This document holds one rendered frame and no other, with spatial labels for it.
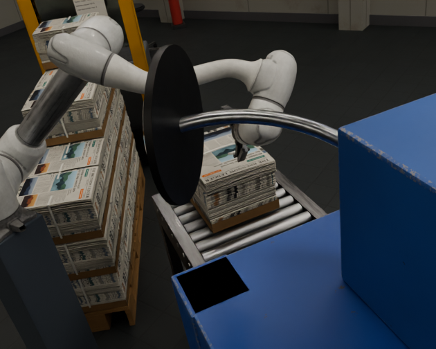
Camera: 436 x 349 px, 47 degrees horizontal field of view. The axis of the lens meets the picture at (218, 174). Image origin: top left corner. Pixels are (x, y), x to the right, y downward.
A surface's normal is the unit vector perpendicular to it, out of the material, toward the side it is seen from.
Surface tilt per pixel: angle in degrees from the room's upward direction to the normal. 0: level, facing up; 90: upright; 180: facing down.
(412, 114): 0
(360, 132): 0
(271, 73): 50
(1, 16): 90
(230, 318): 0
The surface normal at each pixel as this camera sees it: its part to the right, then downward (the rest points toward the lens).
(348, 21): -0.56, 0.51
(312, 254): -0.15, -0.83
